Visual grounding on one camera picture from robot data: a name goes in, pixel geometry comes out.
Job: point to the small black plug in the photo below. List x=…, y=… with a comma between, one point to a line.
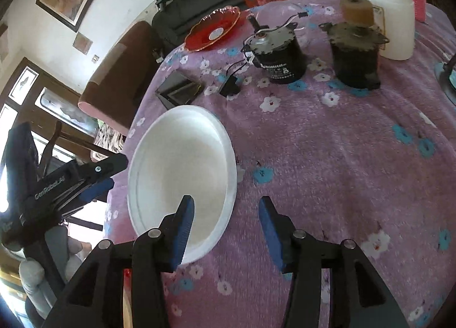
x=229, y=87

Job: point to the purple floral tablecloth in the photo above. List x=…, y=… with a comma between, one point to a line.
x=374, y=166

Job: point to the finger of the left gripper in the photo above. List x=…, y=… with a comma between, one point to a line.
x=89, y=194
x=96, y=171

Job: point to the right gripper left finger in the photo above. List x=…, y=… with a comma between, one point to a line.
x=94, y=296

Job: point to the brown armchair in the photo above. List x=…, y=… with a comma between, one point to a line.
x=115, y=90

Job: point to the black electric motor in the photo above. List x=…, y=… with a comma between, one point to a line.
x=276, y=50

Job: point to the white plastic jar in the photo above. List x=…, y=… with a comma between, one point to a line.
x=396, y=20

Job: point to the black motor with cork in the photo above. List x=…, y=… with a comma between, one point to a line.
x=355, y=45

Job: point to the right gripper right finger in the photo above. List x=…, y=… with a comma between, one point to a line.
x=358, y=295

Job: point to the small red plate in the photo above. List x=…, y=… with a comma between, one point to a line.
x=212, y=28

